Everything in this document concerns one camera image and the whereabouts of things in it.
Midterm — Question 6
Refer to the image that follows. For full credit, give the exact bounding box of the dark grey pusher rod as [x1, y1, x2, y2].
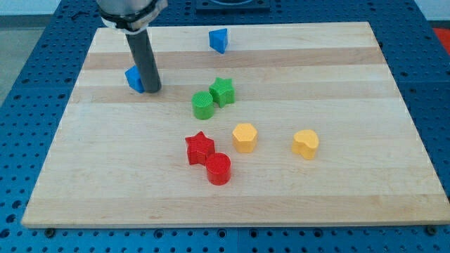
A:
[126, 30, 162, 93]

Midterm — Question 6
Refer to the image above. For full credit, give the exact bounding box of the blue cube block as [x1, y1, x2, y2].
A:
[124, 66, 145, 93]

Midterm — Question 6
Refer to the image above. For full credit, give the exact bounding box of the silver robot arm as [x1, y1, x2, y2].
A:
[96, 0, 168, 93]

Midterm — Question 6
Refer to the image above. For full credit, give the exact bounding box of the blue triangle block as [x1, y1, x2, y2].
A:
[208, 28, 229, 54]

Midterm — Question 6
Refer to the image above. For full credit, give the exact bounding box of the green cylinder block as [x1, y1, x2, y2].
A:
[191, 91, 214, 120]

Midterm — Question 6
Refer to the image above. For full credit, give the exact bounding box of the green star block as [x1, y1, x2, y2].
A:
[209, 77, 235, 108]

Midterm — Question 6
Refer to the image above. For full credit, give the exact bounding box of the red star block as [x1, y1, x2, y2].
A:
[185, 131, 215, 165]

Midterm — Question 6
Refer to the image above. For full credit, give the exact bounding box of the yellow hexagon block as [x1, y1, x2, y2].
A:
[232, 123, 258, 153]

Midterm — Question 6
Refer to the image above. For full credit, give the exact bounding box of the wooden board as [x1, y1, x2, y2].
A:
[22, 22, 449, 228]

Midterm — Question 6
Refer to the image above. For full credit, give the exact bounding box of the red cylinder block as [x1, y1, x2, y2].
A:
[205, 153, 231, 186]

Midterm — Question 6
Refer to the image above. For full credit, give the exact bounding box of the yellow heart block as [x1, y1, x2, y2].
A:
[291, 129, 319, 160]

